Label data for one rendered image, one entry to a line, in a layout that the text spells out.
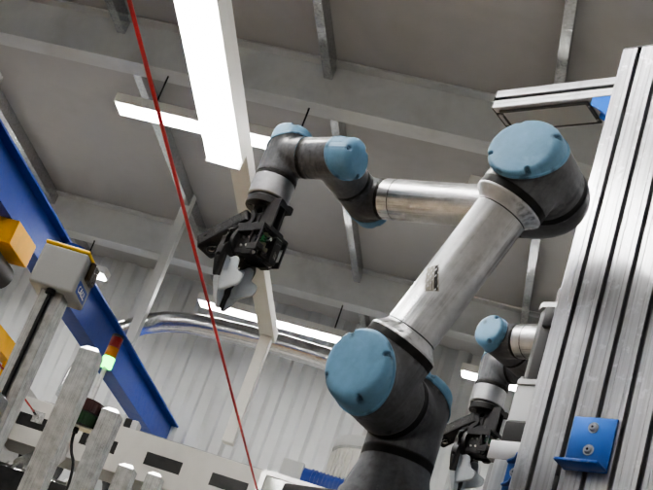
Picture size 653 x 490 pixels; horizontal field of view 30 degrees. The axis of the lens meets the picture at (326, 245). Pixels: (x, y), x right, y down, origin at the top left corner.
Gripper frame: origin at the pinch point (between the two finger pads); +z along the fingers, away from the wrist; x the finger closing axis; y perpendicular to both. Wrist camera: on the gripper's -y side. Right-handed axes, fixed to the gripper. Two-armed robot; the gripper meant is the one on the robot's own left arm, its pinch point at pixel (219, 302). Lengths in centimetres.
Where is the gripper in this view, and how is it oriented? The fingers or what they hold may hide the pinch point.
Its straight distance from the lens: 208.6
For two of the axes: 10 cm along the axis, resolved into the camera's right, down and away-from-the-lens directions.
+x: 5.4, 5.2, 6.6
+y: 7.8, -0.2, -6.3
